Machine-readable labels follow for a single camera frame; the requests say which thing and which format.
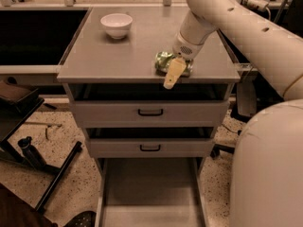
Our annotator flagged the middle grey drawer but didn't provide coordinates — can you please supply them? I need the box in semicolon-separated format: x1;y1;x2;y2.
86;139;214;158

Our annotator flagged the brown box on stand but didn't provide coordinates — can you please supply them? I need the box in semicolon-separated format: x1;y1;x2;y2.
0;80;39;112

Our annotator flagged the grey drawer cabinet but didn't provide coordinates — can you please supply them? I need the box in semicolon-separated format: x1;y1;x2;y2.
56;5;241;227

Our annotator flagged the bottom grey open drawer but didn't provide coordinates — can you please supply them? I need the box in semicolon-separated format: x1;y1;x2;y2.
94;158;209;227

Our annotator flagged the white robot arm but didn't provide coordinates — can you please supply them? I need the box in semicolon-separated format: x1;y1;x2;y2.
164;0;303;227

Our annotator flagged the top grey drawer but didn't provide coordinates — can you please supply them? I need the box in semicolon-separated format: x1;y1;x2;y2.
70;101;229;128

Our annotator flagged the white ceramic bowl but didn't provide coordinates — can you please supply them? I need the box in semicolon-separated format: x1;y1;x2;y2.
100;13;133;39

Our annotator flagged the crushed green can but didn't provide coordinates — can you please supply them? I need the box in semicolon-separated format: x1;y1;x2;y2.
154;51;193;77

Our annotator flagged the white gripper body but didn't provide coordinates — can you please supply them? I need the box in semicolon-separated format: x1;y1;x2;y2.
172;33;204;61

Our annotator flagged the black office chair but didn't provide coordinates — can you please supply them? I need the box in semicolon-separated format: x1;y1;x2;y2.
210;80;257;159

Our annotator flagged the white power strip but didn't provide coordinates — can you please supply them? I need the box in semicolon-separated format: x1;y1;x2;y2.
242;0;268;11

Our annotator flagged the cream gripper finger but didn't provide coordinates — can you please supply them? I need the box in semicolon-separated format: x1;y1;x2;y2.
164;58;187;90

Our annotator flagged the black metal stand frame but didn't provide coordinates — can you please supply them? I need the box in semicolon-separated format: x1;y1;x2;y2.
0;97;82;214

